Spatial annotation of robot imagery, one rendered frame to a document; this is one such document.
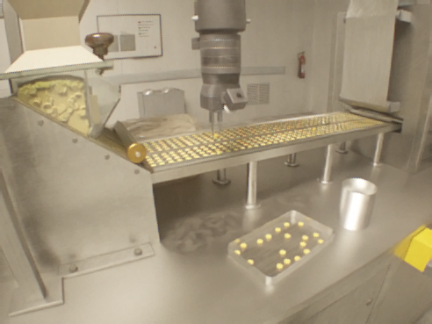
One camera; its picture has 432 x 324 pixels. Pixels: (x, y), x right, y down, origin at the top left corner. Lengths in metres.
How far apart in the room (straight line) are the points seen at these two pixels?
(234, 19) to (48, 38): 0.31
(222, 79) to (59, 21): 0.30
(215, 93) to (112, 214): 0.29
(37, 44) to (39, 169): 0.20
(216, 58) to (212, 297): 0.40
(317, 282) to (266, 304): 0.10
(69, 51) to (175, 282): 0.42
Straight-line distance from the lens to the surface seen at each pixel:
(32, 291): 0.52
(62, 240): 0.55
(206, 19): 0.49
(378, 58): 1.01
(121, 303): 0.48
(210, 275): 0.51
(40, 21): 0.52
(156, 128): 0.77
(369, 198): 0.63
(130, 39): 4.32
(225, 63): 0.49
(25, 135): 0.48
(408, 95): 1.03
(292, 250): 0.56
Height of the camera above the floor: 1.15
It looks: 22 degrees down
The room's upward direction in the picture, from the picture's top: 1 degrees counter-clockwise
